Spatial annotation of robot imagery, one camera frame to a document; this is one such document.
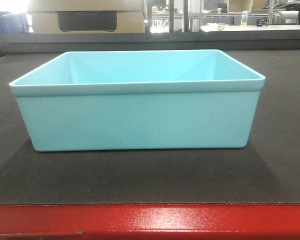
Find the grey conveyor end bar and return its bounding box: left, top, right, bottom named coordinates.
left=0, top=29, right=300, bottom=54

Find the blue crate background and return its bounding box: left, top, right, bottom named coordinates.
left=0, top=12, right=29, bottom=35

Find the light blue plastic bin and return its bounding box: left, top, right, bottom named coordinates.
left=9, top=49, right=266, bottom=152

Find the beige cardboard box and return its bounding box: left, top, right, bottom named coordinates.
left=28, top=0, right=146, bottom=34

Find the clear plastic bottle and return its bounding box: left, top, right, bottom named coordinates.
left=240, top=10, right=248, bottom=27

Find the red conveyor frame edge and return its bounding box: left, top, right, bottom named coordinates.
left=0, top=204, right=300, bottom=240

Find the white background table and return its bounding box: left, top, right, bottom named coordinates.
left=199, top=23, right=300, bottom=33

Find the grey conveyor belt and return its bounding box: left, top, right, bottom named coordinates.
left=0, top=50, right=300, bottom=205

